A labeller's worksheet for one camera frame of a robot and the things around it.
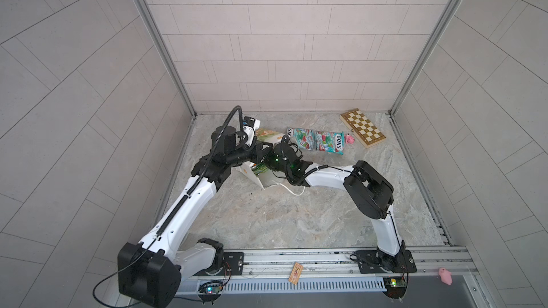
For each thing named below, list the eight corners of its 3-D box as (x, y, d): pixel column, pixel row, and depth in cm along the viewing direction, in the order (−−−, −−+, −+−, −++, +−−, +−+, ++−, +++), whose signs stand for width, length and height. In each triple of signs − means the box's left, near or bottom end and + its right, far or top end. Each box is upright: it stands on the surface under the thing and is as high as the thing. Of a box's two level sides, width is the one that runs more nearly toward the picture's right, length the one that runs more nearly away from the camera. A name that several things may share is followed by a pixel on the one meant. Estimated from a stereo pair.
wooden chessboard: (366, 148, 104) (367, 145, 102) (339, 117, 117) (341, 113, 115) (384, 141, 107) (386, 137, 105) (356, 111, 120) (358, 107, 118)
